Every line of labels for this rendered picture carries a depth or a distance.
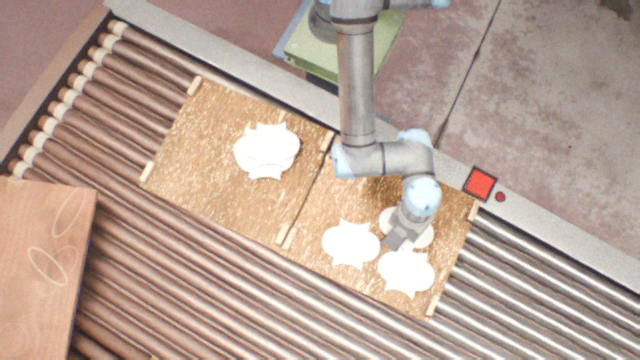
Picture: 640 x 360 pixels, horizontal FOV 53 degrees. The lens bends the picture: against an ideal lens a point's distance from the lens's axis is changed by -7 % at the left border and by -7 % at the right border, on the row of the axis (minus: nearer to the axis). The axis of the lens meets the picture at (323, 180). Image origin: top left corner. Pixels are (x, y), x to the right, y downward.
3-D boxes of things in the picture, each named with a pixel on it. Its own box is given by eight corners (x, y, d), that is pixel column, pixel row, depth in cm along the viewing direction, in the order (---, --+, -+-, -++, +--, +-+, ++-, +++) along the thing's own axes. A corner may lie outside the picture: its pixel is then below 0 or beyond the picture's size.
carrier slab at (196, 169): (200, 77, 188) (199, 75, 186) (336, 134, 183) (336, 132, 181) (140, 188, 178) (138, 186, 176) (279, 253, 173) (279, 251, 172)
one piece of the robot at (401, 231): (377, 222, 154) (371, 238, 170) (407, 248, 153) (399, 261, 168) (410, 184, 157) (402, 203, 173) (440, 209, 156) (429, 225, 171)
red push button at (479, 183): (473, 170, 181) (474, 169, 180) (493, 181, 180) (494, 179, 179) (464, 189, 179) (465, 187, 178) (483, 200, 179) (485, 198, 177)
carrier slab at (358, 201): (338, 137, 183) (338, 135, 181) (479, 202, 178) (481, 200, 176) (279, 254, 173) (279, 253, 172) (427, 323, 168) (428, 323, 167)
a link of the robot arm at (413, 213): (440, 171, 145) (445, 209, 142) (432, 186, 155) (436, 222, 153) (404, 173, 144) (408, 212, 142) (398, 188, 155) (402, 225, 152)
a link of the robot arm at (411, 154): (382, 128, 149) (387, 177, 146) (432, 125, 149) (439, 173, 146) (379, 141, 157) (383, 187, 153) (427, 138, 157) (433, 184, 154)
